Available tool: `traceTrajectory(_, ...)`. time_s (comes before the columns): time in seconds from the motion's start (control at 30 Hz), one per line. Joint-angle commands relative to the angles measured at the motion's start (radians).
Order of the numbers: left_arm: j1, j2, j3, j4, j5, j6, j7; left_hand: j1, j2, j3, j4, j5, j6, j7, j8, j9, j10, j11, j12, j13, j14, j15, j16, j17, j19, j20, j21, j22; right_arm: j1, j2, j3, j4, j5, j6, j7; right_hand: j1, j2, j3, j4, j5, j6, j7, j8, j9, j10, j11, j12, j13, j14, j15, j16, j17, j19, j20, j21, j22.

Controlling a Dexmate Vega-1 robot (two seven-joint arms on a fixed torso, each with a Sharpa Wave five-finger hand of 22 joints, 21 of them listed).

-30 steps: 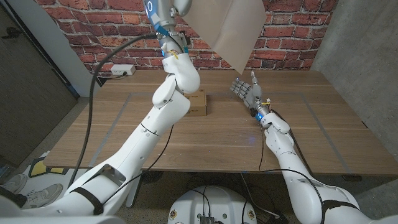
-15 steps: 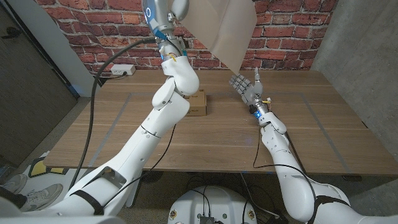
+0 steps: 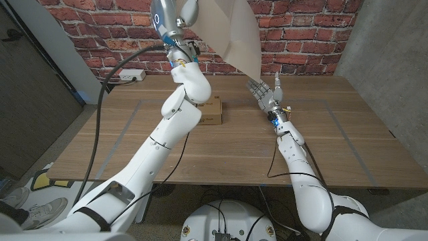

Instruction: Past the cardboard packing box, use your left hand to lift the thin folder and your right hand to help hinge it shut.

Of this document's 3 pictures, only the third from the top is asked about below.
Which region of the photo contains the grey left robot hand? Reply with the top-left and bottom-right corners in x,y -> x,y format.
150,0 -> 201,47

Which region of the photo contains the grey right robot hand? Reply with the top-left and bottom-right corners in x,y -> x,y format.
246,72 -> 292,125

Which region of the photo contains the thin beige paper folder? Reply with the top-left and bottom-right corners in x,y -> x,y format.
175,0 -> 262,83

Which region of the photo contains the brown cardboard packing box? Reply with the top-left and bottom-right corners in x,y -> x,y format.
195,95 -> 223,126

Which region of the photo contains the white power strip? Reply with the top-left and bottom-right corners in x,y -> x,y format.
118,68 -> 147,82

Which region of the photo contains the red brick print backdrop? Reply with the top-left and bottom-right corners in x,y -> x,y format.
36,0 -> 364,84

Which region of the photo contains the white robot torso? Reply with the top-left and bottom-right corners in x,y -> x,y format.
180,199 -> 277,241

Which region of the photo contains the dark wooden door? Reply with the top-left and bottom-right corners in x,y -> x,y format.
0,0 -> 84,180

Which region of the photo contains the yellow and black floor item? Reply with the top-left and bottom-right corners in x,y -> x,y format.
31,169 -> 70,191

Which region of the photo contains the grey sneaker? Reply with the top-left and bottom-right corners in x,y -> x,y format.
19,197 -> 69,230
0,187 -> 30,208

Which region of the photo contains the white robot chest cover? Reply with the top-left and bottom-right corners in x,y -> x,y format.
0,232 -> 136,241

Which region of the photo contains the person's dark trouser leg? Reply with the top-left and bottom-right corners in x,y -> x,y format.
0,200 -> 29,226

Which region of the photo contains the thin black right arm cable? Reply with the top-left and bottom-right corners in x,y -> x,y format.
266,133 -> 335,215

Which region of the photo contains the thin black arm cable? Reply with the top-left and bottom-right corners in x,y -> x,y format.
108,132 -> 190,227
266,133 -> 335,215

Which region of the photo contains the black power strip cord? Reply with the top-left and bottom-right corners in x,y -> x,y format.
100,77 -> 138,85

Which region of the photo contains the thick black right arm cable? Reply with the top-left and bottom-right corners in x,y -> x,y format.
302,142 -> 330,188

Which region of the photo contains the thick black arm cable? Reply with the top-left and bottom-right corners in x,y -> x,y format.
302,142 -> 330,188
73,44 -> 167,205

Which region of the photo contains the black floor cable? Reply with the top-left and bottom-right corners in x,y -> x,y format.
200,186 -> 302,241

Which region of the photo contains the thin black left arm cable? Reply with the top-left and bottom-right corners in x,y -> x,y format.
108,132 -> 190,227

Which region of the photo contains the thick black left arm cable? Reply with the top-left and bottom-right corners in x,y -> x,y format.
73,44 -> 167,205

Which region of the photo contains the black door handle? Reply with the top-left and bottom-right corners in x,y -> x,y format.
1,28 -> 24,43

